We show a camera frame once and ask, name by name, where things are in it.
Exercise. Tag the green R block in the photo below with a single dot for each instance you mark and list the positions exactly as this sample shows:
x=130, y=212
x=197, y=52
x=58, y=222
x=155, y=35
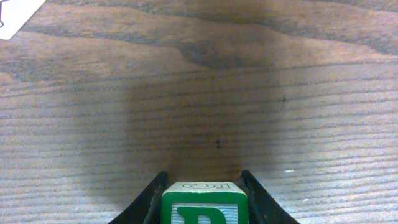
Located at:
x=204, y=202

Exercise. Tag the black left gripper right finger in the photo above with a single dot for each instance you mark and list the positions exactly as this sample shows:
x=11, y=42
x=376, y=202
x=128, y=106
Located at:
x=262, y=208

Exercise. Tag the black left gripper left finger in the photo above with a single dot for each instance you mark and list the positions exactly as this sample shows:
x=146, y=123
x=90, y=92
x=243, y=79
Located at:
x=146, y=207

